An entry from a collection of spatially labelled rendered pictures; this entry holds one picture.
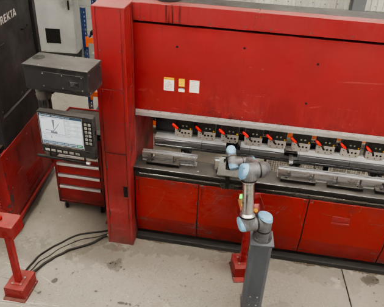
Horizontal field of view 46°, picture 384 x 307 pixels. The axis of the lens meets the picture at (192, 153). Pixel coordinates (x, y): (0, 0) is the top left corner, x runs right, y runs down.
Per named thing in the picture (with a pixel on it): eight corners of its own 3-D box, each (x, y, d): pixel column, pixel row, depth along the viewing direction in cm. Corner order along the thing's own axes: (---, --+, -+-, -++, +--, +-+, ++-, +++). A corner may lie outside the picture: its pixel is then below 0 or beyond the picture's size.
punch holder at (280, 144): (267, 147, 385) (269, 130, 376) (267, 142, 392) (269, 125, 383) (284, 149, 383) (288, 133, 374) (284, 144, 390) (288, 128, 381)
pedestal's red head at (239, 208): (239, 222, 380) (241, 204, 371) (236, 209, 394) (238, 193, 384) (262, 221, 382) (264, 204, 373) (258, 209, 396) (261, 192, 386)
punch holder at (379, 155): (364, 159, 375) (369, 142, 366) (362, 153, 382) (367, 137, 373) (382, 161, 373) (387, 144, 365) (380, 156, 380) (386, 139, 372)
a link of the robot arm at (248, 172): (259, 233, 335) (263, 165, 317) (240, 236, 332) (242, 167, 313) (253, 225, 346) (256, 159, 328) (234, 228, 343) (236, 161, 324)
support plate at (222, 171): (216, 175, 379) (216, 173, 379) (220, 158, 401) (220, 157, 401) (238, 178, 377) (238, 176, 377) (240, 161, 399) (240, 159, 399)
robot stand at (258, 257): (261, 314, 382) (274, 247, 341) (240, 312, 383) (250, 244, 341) (260, 296, 397) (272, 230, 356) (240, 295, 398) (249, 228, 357)
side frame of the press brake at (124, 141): (108, 242, 447) (89, 5, 323) (132, 190, 518) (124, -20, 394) (133, 245, 444) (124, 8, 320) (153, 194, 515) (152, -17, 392)
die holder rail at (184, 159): (142, 159, 415) (142, 151, 410) (144, 156, 420) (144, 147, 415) (195, 167, 409) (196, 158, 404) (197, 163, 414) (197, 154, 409)
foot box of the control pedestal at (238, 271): (233, 282, 409) (234, 273, 403) (228, 262, 430) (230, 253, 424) (255, 282, 411) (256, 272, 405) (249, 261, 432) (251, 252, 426)
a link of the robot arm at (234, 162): (244, 167, 357) (241, 153, 360) (230, 168, 354) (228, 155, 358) (241, 170, 364) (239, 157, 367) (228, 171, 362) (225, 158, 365)
